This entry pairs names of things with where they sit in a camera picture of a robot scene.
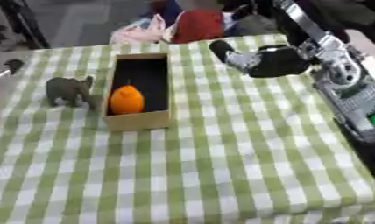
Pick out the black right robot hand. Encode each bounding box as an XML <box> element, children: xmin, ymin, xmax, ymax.
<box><xmin>207</xmin><ymin>39</ymin><xmax>315</xmax><ymax>79</ymax></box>

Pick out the tan cardboard box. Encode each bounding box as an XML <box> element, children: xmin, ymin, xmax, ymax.
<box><xmin>100</xmin><ymin>52</ymin><xmax>177</xmax><ymax>132</ymax></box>

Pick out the red bag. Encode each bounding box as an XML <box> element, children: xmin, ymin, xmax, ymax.
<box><xmin>170</xmin><ymin>8</ymin><xmax>228</xmax><ymax>45</ymax></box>

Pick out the orange toy fruit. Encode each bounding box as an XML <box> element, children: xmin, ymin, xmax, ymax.
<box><xmin>108</xmin><ymin>84</ymin><xmax>146</xmax><ymax>116</ymax></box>

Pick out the grey toy elephant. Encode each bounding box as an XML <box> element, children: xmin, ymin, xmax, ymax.
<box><xmin>45</xmin><ymin>75</ymin><xmax>96</xmax><ymax>109</ymax></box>

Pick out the black tripod leg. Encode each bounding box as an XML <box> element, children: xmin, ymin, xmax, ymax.
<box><xmin>0</xmin><ymin>0</ymin><xmax>52</xmax><ymax>50</ymax></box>

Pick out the black knob on silver rod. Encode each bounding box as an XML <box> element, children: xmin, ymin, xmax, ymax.
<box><xmin>0</xmin><ymin>59</ymin><xmax>27</xmax><ymax>81</ymax></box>

